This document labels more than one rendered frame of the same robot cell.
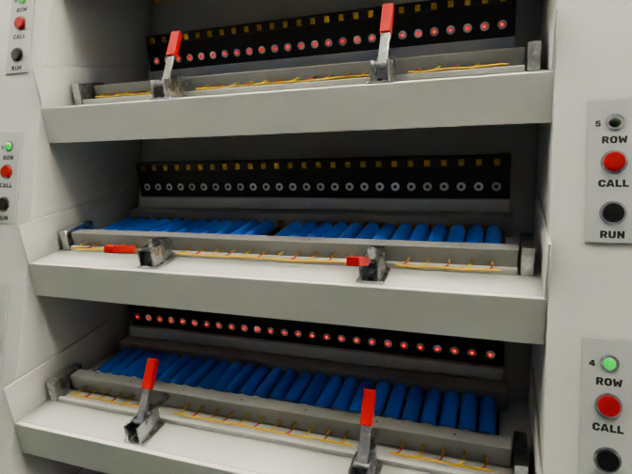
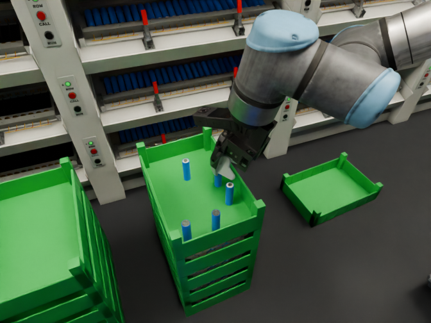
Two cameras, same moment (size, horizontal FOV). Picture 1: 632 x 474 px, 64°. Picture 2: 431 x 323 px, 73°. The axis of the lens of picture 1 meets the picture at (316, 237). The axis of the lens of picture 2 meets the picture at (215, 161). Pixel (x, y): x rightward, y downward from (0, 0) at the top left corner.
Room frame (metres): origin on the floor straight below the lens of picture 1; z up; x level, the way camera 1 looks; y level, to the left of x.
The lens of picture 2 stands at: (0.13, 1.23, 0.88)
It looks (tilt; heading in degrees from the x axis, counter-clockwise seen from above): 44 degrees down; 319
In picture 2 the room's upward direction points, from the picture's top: straight up
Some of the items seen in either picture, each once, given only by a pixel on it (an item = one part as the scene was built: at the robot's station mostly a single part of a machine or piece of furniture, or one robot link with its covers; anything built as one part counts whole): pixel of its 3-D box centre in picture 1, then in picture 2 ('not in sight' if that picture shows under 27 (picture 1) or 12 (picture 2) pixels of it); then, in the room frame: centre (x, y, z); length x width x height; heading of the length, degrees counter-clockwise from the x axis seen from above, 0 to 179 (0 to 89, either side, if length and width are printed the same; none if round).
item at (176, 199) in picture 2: not in sight; (194, 182); (0.51, 0.96, 0.36); 0.30 x 0.20 x 0.08; 162
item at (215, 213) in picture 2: not in sight; (215, 222); (0.39, 1.00, 0.36); 0.02 x 0.02 x 0.06
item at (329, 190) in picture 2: not in sight; (329, 186); (0.40, 0.43, 0.04); 0.30 x 0.20 x 0.08; 74
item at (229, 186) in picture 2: not in sight; (229, 193); (0.43, 0.92, 0.36); 0.02 x 0.02 x 0.06
